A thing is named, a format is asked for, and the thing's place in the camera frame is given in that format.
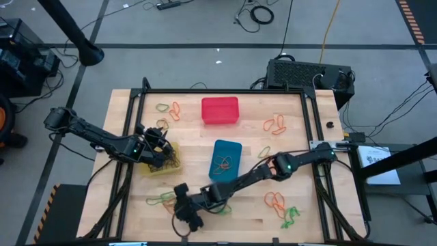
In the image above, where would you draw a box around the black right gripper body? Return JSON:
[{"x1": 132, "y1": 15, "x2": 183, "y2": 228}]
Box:
[{"x1": 173, "y1": 182, "x2": 211, "y2": 234}]

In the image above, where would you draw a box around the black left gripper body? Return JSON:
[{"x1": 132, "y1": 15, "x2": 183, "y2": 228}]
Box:
[{"x1": 136, "y1": 122, "x2": 169, "y2": 169}]

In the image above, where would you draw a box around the blue plastic basket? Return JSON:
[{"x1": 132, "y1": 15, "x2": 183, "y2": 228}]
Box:
[{"x1": 208, "y1": 139, "x2": 243, "y2": 184}]

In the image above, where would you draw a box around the yellow plastic basket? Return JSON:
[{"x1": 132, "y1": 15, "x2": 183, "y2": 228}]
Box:
[{"x1": 139, "y1": 141, "x2": 182, "y2": 178}]

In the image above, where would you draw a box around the red plastic basket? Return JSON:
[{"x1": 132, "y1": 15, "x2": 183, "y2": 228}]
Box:
[{"x1": 201, "y1": 96, "x2": 240, "y2": 125}]

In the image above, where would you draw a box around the black hazard striped mat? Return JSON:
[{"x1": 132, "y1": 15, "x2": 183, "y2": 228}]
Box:
[
  {"x1": 33, "y1": 184, "x2": 89, "y2": 245},
  {"x1": 397, "y1": 0, "x2": 437, "y2": 46}
]

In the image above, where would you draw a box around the black power strip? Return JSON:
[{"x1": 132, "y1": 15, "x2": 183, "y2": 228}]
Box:
[{"x1": 155, "y1": 0, "x2": 182, "y2": 11}]

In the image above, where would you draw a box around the black computer case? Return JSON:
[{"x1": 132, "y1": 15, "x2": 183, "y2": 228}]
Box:
[{"x1": 264, "y1": 58, "x2": 356, "y2": 111}]

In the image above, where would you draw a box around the black pole stand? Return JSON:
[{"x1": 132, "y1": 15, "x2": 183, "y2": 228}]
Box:
[{"x1": 36, "y1": 0, "x2": 105, "y2": 68}]

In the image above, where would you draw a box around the black equipment cart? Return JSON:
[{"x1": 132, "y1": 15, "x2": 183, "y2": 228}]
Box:
[{"x1": 0, "y1": 17, "x2": 62, "y2": 100}]

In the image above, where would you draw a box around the black power adapter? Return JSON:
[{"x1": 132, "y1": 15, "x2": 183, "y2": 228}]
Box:
[{"x1": 343, "y1": 131, "x2": 366, "y2": 144}]

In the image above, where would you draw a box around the white printed paper sheet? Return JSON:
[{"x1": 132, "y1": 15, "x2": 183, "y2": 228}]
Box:
[{"x1": 356, "y1": 145, "x2": 401, "y2": 186}]

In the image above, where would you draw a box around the black metal stand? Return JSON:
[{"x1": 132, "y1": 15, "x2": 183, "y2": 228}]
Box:
[{"x1": 348, "y1": 135, "x2": 437, "y2": 225}]

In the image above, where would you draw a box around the black metal table frame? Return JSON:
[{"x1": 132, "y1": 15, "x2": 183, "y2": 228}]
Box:
[{"x1": 81, "y1": 77, "x2": 372, "y2": 244}]

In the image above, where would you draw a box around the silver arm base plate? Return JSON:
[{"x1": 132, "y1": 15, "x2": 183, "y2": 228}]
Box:
[{"x1": 309, "y1": 139, "x2": 352, "y2": 151}]

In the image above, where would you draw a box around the coiled black cable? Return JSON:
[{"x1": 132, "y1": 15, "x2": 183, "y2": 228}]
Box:
[{"x1": 233, "y1": 4, "x2": 275, "y2": 34}]

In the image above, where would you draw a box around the black power cable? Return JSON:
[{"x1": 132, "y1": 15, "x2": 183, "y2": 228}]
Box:
[{"x1": 274, "y1": 0, "x2": 294, "y2": 62}]

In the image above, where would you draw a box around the yellow cable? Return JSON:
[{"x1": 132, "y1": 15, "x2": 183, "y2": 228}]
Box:
[{"x1": 318, "y1": 0, "x2": 341, "y2": 65}]

